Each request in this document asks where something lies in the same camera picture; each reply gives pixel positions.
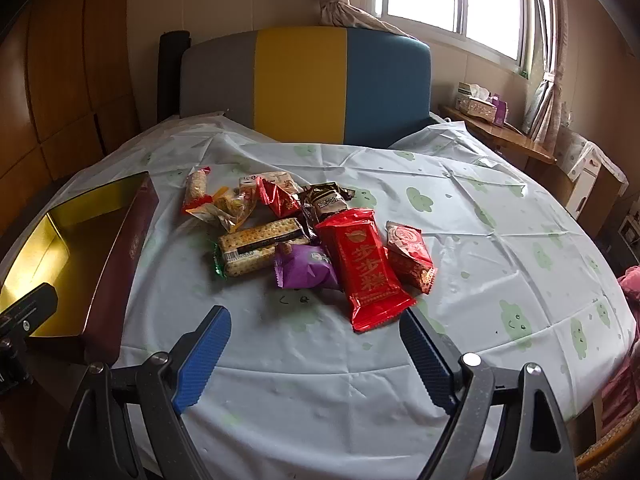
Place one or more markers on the window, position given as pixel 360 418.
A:
pixel 500 31

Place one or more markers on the wooden side shelf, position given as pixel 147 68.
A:
pixel 499 137

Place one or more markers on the red white patterned snack packet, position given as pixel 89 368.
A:
pixel 409 257

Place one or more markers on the small red gold candy packet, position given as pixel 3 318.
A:
pixel 281 203

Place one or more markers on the brown gold chocolate packet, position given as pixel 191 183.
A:
pixel 323 200

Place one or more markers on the beige snack packet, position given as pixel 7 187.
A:
pixel 280 178

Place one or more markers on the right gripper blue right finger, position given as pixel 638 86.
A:
pixel 434 357

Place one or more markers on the white green patterned tablecloth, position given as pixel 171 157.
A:
pixel 209 303

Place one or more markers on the white cardboard box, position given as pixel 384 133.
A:
pixel 590 182

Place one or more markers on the purple packet on shelf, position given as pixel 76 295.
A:
pixel 502 109

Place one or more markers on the grey yellow blue sofa chair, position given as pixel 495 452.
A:
pixel 316 84

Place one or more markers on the clear puffed grain bar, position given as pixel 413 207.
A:
pixel 195 192

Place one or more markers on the large red cake packet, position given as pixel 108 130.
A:
pixel 355 246

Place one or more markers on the yellow pistachio nut bag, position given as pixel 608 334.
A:
pixel 229 207

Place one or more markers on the tissue box on shelf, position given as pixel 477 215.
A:
pixel 474 100

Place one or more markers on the maroon gold gift box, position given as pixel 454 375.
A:
pixel 87 249

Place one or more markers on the purple snack packet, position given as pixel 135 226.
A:
pixel 303 266

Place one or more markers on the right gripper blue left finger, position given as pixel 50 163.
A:
pixel 195 356

